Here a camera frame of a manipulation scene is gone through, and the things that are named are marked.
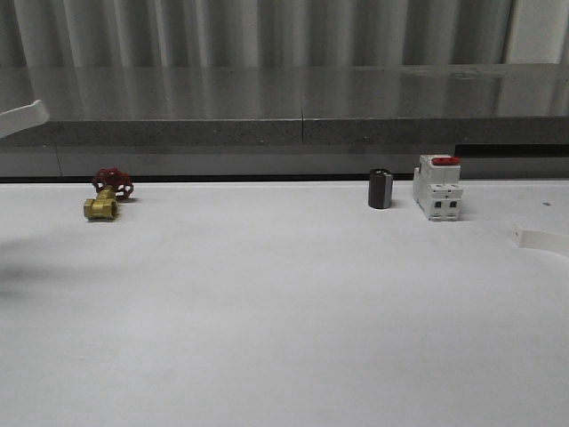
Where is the white half pipe clamp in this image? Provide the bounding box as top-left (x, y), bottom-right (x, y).
top-left (0, 100), bottom-right (50, 138)
top-left (509, 224), bottom-right (569, 257)

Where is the dark cylindrical capacitor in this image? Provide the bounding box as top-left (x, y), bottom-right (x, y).
top-left (368, 168), bottom-right (394, 209)

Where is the brass valve red handwheel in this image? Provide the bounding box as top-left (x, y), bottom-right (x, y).
top-left (84, 168), bottom-right (134, 221)

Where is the grey stone counter ledge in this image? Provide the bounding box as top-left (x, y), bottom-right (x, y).
top-left (1, 64), bottom-right (568, 181)

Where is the white circuit breaker red switch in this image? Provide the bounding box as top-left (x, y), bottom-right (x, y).
top-left (413, 155), bottom-right (463, 222)

